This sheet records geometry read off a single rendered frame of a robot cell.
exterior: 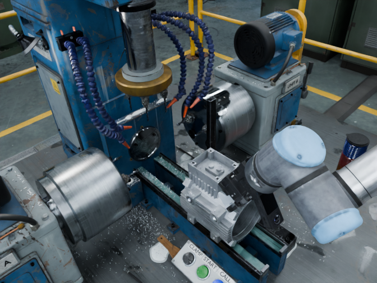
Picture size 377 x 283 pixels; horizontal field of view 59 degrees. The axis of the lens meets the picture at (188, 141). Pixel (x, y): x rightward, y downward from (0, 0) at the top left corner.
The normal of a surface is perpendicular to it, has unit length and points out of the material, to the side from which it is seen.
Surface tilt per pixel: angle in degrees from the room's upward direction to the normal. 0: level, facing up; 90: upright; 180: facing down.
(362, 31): 90
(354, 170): 36
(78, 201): 47
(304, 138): 25
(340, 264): 0
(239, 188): 30
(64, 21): 90
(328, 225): 60
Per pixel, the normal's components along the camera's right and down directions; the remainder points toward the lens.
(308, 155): 0.26, -0.54
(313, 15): -0.72, 0.46
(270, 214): 0.52, -0.04
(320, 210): -0.51, 0.00
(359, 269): -0.04, -0.78
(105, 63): 0.68, 0.44
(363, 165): -0.59, -0.51
